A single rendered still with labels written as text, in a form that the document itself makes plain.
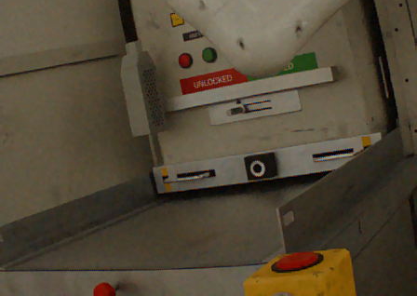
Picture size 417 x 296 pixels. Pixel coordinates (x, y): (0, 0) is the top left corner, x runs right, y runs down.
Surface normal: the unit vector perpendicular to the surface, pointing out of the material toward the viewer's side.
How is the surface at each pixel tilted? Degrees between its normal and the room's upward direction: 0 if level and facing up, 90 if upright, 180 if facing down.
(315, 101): 90
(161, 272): 90
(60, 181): 90
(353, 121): 90
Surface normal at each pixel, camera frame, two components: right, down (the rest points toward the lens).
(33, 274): -0.48, 0.16
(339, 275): 0.85, -0.15
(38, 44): 0.68, -0.09
